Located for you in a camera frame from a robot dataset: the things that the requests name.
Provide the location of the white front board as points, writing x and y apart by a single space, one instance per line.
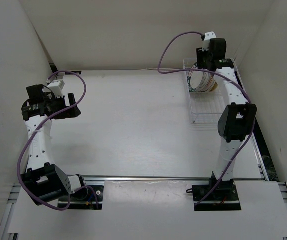
157 211

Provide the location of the green rimmed white plate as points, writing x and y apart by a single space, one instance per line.
194 79

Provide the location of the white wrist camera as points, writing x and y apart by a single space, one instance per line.
57 86
206 40

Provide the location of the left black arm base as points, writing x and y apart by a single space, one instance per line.
87 199

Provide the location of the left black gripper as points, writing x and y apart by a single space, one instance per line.
73 112

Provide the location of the white wire dish rack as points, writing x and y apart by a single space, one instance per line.
206 108

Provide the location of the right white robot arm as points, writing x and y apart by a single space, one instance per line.
236 123

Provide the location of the white plate brown pattern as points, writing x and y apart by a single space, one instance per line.
205 84

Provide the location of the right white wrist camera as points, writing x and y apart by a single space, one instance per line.
206 40

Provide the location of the aluminium frame rail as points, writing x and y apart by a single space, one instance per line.
142 178

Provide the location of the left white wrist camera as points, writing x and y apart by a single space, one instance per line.
57 86

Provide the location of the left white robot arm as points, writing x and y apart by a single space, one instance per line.
43 178

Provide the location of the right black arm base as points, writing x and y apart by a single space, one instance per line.
223 199

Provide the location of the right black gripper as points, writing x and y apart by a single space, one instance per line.
200 55

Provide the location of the yellow rimmed plate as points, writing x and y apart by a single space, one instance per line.
213 85

